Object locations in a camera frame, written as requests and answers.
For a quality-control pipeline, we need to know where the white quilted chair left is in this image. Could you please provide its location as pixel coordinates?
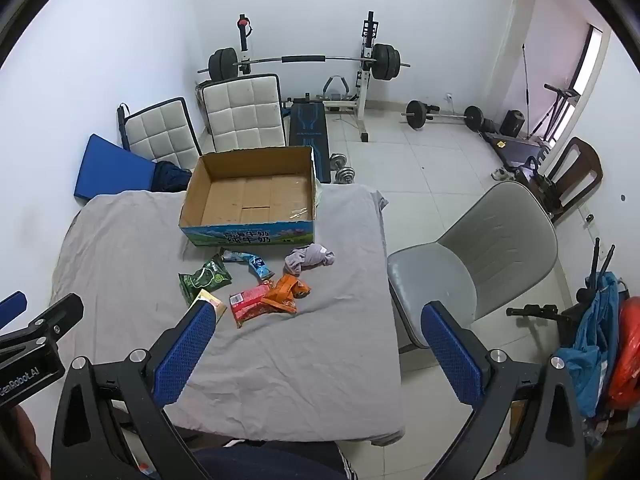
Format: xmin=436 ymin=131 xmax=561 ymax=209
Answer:
xmin=116 ymin=96 xmax=202 ymax=170

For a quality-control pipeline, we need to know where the green snack bag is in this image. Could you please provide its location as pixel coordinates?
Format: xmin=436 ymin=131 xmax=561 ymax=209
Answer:
xmin=178 ymin=254 xmax=232 ymax=304

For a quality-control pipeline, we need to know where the chrome dumbbell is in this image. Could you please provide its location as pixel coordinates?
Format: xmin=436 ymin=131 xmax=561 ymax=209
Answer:
xmin=329 ymin=153 xmax=356 ymax=184

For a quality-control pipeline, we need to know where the white quilted chair right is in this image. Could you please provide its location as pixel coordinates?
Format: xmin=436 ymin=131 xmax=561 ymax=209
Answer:
xmin=195 ymin=74 xmax=286 ymax=153

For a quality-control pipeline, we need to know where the brown wooden chair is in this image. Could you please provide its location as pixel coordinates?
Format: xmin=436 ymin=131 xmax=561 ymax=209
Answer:
xmin=514 ymin=136 xmax=603 ymax=224

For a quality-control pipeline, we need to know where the yellow tissue pack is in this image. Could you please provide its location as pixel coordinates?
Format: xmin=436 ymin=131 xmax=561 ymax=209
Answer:
xmin=192 ymin=289 xmax=227 ymax=324

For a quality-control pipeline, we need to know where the open cardboard box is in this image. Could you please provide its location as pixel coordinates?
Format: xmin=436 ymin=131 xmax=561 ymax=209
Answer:
xmin=179 ymin=146 xmax=317 ymax=247

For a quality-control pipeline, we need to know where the orange red bag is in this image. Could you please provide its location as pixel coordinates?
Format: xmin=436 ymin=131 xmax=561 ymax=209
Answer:
xmin=608 ymin=296 xmax=640 ymax=411

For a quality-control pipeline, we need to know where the blue foam mat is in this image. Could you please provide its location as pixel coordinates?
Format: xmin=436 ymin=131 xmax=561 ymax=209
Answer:
xmin=74 ymin=134 xmax=155 ymax=200

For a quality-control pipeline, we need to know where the red snack bag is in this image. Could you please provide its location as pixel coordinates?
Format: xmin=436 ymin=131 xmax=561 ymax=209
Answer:
xmin=229 ymin=281 xmax=272 ymax=328

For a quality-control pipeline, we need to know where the dark navy clothing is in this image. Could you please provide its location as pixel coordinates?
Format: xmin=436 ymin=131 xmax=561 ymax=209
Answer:
xmin=150 ymin=162 xmax=192 ymax=193

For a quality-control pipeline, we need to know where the blue bag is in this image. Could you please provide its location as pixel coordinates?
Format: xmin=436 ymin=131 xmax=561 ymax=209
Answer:
xmin=554 ymin=271 xmax=620 ymax=418

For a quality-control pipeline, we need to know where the lilac rolled cloth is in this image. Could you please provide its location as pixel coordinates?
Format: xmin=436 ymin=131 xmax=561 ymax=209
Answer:
xmin=284 ymin=243 xmax=335 ymax=276

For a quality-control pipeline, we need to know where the black workout bench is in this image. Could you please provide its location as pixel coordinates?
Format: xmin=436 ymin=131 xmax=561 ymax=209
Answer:
xmin=281 ymin=100 xmax=331 ymax=183

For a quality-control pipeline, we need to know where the blue snack packet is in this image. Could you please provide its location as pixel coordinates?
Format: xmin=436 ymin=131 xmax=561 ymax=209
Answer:
xmin=221 ymin=249 xmax=273 ymax=282

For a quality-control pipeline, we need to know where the grey office chair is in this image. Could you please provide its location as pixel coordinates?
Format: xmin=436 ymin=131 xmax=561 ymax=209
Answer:
xmin=387 ymin=182 xmax=558 ymax=353

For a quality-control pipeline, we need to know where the white quilted chair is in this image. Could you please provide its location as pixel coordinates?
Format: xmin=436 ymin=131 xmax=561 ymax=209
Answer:
xmin=195 ymin=74 xmax=286 ymax=153
xmin=116 ymin=96 xmax=202 ymax=170

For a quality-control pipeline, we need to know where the black speaker box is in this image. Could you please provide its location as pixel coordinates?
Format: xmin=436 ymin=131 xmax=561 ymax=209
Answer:
xmin=499 ymin=110 xmax=525 ymax=138

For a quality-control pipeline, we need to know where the floor barbell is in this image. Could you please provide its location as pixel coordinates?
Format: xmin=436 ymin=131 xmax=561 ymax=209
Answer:
xmin=401 ymin=100 xmax=485 ymax=131

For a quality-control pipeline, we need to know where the treadmill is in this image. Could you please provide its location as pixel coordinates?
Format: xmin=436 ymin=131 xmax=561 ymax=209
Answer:
xmin=480 ymin=84 xmax=580 ymax=171

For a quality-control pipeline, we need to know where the orange snack bag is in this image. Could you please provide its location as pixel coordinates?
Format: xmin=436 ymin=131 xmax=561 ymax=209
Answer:
xmin=262 ymin=273 xmax=311 ymax=314

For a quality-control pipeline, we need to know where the white barbell rack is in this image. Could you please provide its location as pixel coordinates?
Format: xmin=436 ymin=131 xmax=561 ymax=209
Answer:
xmin=236 ymin=11 xmax=378 ymax=142

